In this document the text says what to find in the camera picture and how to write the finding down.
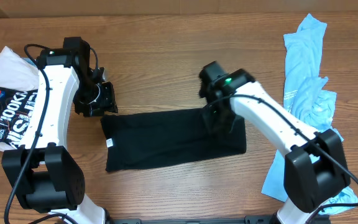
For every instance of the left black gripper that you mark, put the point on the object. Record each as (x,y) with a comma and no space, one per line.
(107,102)

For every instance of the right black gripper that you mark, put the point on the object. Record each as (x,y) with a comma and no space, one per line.
(214,128)

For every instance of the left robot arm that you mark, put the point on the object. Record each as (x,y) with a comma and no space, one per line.
(43,175)

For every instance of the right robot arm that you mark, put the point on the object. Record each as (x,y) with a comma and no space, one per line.
(315,163)

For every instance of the light blue t-shirt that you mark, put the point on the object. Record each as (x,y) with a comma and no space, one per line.
(304,98)

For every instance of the black printed folded t-shirt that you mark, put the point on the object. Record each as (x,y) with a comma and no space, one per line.
(16,108)

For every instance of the folded white garment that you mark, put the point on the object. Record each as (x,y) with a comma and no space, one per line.
(17,73)

